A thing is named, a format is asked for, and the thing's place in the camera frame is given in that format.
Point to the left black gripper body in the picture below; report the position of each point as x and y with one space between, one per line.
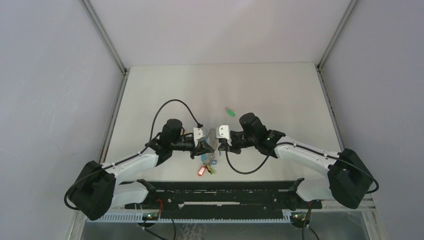
184 144

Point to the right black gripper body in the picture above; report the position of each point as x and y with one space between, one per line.
240 141

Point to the metal key organiser with rings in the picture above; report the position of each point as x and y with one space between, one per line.
209 159

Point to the green tagged key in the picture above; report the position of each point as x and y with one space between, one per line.
210 170

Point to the red tagged key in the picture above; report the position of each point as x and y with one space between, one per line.
201 171

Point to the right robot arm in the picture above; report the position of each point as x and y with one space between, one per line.
345 178

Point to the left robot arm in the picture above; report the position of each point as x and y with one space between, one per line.
101 187

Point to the key with green tag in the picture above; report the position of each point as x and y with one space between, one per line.
230 111

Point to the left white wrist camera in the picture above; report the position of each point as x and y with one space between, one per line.
199 134

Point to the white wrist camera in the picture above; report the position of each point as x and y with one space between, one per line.
223 132
199 134

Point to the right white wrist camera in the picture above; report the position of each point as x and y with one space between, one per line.
223 132

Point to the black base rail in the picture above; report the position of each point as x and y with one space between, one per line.
226 200

